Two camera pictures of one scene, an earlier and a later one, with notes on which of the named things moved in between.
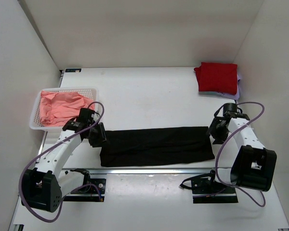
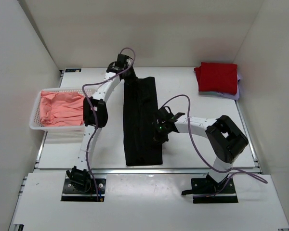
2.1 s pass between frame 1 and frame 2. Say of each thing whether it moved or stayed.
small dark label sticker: stayed
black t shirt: moved
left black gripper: moved
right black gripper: moved
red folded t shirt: stayed
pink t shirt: stayed
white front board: stayed
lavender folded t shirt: stayed
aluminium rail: stayed
